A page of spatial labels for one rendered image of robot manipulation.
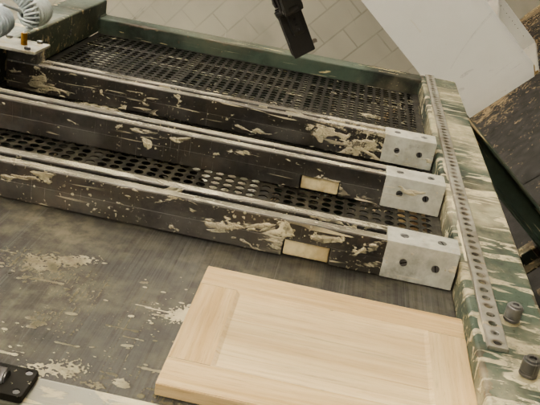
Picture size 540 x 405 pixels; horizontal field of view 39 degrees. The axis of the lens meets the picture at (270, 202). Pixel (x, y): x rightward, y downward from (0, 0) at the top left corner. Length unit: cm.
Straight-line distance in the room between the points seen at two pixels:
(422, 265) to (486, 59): 368
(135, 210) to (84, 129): 38
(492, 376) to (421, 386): 9
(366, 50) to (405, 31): 158
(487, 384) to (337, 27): 555
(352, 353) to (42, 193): 63
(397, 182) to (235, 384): 74
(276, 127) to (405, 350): 88
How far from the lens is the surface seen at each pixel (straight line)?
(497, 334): 116
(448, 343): 117
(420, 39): 492
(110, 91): 194
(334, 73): 257
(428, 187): 160
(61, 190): 138
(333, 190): 161
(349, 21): 642
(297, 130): 186
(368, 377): 105
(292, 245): 132
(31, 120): 172
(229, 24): 669
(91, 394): 91
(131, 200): 134
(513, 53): 493
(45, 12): 203
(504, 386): 106
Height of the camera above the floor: 147
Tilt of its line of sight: 12 degrees down
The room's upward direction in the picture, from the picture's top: 42 degrees counter-clockwise
